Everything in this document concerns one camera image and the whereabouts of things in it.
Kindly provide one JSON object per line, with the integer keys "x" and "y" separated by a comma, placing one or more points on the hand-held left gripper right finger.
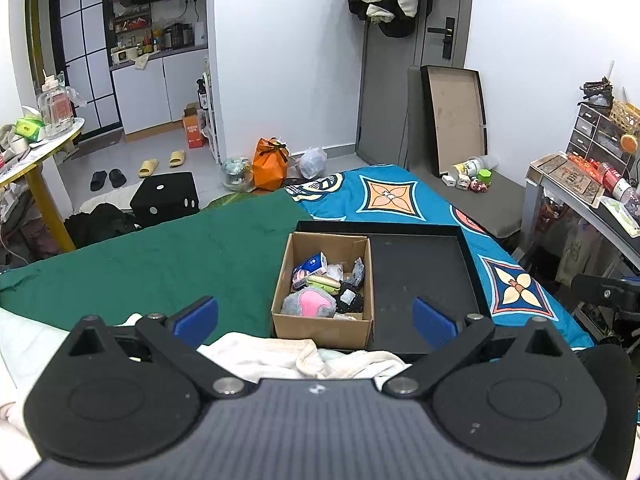
{"x": 432, "y": 322}

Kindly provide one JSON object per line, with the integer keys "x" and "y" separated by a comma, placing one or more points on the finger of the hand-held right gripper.
{"x": 600, "y": 290}

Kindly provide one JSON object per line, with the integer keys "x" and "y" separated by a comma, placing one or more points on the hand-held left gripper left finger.
{"x": 195, "y": 317}

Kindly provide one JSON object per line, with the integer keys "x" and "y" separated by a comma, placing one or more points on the black tray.
{"x": 420, "y": 275}

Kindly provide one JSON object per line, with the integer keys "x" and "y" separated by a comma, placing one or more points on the black lace fabric flower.
{"x": 347, "y": 300}

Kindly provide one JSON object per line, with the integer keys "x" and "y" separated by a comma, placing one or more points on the clear bag of white stuffing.
{"x": 336, "y": 271}

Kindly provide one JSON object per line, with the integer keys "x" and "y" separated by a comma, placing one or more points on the brown cardboard box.
{"x": 322, "y": 327}

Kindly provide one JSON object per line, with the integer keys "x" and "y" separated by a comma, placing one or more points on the hamburger plush toy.
{"x": 322, "y": 282}

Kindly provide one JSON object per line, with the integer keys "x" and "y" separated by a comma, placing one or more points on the grey plush paw toy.
{"x": 312, "y": 302}

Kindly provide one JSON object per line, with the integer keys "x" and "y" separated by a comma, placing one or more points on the blue tissue packet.
{"x": 310, "y": 267}

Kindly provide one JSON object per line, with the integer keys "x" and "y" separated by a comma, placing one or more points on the beige tote bag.
{"x": 580, "y": 250}

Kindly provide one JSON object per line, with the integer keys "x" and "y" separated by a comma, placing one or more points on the white fluffy towel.
{"x": 260, "y": 355}

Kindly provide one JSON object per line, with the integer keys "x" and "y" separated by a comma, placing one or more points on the green printed paper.
{"x": 617, "y": 215}

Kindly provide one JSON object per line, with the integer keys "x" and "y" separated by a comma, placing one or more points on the red bag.
{"x": 550, "y": 212}

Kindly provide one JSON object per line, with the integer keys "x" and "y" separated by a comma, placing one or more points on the plastic bottle with red label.
{"x": 617, "y": 185}

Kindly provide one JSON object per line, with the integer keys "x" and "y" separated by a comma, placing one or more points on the white desk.
{"x": 532, "y": 200}

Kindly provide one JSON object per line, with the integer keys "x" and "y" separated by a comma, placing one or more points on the blue patterned blanket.
{"x": 425, "y": 200}

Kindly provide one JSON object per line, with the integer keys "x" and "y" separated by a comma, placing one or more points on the red packet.
{"x": 585, "y": 165}

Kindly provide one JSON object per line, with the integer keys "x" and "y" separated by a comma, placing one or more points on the black dice stool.
{"x": 165, "y": 195}

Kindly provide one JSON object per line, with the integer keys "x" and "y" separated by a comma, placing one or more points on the brown patterned boxes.
{"x": 555, "y": 170}

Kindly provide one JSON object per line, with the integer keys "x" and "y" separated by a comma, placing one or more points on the grey cushioned bench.
{"x": 490, "y": 205}

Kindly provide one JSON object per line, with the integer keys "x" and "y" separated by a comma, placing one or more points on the black cloth heap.
{"x": 100, "y": 225}

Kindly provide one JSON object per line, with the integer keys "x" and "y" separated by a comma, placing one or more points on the white charger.
{"x": 447, "y": 180}

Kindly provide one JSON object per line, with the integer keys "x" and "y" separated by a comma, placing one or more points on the orange ball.
{"x": 630, "y": 142}

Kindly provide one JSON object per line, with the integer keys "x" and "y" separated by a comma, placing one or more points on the clear bag with green contents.
{"x": 236, "y": 172}

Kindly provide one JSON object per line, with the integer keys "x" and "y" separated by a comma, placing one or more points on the yellow slipper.
{"x": 177, "y": 159}
{"x": 148, "y": 168}

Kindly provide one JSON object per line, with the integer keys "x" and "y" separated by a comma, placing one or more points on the black slipper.
{"x": 116, "y": 177}
{"x": 98, "y": 180}

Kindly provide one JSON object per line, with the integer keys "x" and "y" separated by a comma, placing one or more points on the grey drawer organizer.
{"x": 585, "y": 130}

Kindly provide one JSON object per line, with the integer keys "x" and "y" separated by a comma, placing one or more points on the white plastic jar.
{"x": 469, "y": 166}

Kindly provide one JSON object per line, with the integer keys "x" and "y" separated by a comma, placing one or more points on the orange bag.
{"x": 267, "y": 170}

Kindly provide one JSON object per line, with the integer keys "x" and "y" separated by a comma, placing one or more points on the wicker basket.
{"x": 626, "y": 116}

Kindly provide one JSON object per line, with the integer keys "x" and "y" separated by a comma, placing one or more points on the orange cardboard box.
{"x": 192, "y": 130}

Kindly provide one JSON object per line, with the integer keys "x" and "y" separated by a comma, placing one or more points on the white table with yellow leg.
{"x": 45, "y": 200}

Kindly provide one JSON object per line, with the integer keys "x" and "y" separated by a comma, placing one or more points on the white plastic bag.
{"x": 312, "y": 162}

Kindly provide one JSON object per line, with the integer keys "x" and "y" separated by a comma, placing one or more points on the white storage rack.
{"x": 212, "y": 120}

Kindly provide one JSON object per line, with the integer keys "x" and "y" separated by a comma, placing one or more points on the dark clutter pile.
{"x": 597, "y": 91}

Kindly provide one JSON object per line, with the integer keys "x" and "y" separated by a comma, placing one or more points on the black tray lid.
{"x": 455, "y": 115}

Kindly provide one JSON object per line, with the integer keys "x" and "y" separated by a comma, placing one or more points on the black spray bottle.
{"x": 202, "y": 95}

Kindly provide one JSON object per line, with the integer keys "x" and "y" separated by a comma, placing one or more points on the white kitchen cabinet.
{"x": 145, "y": 95}

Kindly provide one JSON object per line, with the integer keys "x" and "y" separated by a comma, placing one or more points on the grey door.
{"x": 390, "y": 85}

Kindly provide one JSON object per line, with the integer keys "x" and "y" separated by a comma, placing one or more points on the green tissue pack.
{"x": 30, "y": 129}

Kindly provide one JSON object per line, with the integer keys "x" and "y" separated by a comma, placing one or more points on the beige dish cloth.
{"x": 142, "y": 62}

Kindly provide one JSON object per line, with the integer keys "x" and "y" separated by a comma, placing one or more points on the black framed glass door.
{"x": 85, "y": 60}

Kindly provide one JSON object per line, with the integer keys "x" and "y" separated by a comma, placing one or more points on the kitchen shelf with jars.
{"x": 155, "y": 30}

